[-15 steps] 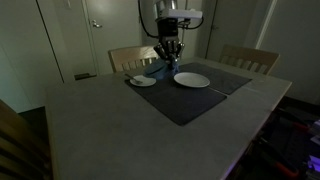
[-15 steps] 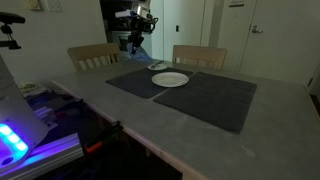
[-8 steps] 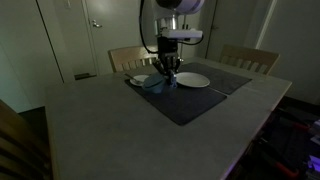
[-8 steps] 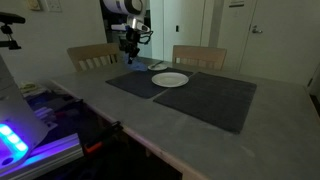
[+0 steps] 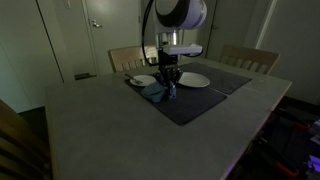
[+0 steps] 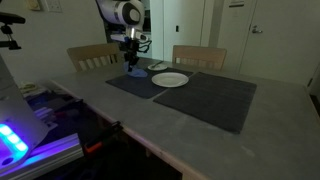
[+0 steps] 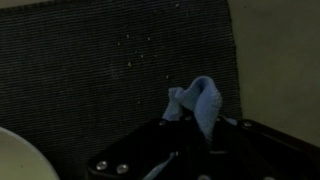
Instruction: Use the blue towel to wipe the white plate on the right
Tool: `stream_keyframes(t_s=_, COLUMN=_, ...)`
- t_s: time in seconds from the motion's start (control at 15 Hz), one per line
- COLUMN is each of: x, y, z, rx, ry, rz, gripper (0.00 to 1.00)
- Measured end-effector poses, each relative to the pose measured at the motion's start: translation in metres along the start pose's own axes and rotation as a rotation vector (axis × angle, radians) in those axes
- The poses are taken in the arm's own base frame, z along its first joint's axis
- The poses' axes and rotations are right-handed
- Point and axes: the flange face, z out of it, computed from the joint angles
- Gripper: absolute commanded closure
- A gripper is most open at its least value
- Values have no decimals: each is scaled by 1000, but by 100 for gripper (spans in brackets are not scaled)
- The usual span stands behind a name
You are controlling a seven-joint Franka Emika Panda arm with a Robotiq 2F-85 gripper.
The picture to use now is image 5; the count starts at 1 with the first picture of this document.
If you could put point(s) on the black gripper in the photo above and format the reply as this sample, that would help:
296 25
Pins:
168 63

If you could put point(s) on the blue towel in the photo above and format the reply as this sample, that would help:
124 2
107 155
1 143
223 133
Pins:
153 92

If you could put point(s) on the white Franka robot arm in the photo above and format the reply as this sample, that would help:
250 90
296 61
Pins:
180 13

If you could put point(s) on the small white plate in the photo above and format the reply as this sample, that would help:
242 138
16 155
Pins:
145 81

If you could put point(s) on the large white plate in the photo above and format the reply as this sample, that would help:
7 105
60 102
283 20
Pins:
195 80

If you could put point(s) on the metal spoon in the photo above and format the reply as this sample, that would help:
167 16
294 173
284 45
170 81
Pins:
133 79

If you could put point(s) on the dark placemat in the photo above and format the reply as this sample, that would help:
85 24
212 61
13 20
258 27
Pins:
226 78
193 106

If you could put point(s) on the white door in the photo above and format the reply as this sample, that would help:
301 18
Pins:
113 40

